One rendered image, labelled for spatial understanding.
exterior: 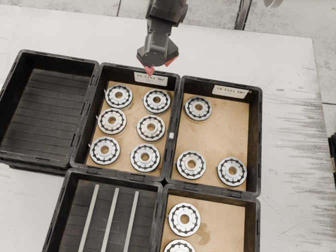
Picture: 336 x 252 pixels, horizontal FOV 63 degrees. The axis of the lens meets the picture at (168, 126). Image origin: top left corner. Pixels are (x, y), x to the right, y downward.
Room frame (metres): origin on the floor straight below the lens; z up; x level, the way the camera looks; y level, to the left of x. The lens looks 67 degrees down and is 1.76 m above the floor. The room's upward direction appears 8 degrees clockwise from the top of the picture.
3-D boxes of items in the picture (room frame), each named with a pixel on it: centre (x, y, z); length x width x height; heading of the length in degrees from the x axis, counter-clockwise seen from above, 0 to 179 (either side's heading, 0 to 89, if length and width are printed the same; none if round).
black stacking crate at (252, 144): (0.37, -0.17, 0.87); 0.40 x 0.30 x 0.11; 178
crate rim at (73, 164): (0.38, 0.13, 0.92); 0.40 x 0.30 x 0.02; 178
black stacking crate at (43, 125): (0.39, 0.43, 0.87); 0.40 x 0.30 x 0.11; 178
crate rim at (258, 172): (0.37, -0.17, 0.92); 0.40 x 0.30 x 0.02; 178
